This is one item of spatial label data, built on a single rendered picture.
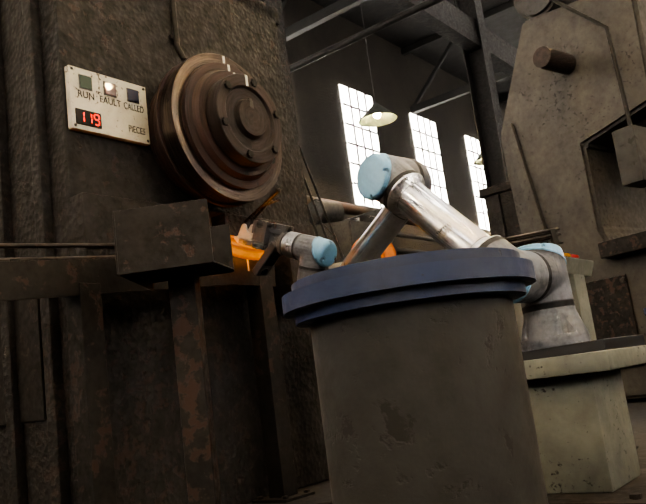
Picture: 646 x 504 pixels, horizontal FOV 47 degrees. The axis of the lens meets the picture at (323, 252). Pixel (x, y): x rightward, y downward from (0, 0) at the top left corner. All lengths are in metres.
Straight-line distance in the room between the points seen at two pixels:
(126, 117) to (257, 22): 0.84
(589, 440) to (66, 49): 1.65
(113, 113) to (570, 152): 3.04
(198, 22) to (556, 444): 1.75
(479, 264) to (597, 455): 0.89
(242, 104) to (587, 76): 2.77
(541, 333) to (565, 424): 0.20
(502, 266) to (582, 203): 3.70
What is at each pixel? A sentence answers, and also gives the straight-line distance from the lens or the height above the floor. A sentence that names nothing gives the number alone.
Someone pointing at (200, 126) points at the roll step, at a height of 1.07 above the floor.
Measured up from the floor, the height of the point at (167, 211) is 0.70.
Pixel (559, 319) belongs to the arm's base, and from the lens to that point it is 1.70.
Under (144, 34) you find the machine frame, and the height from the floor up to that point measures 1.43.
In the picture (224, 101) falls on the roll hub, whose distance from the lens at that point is 2.20.
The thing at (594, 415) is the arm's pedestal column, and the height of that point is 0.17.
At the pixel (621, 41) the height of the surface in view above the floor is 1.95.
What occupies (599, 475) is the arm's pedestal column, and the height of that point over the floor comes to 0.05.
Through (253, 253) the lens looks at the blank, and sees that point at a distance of 2.16.
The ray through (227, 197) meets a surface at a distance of 2.22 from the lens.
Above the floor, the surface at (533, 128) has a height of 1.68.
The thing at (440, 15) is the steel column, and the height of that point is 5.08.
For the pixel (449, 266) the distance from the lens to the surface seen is 0.81.
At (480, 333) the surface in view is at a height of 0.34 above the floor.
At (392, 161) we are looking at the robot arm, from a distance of 1.82.
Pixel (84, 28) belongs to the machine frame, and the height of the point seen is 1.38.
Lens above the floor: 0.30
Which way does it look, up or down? 10 degrees up
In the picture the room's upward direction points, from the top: 8 degrees counter-clockwise
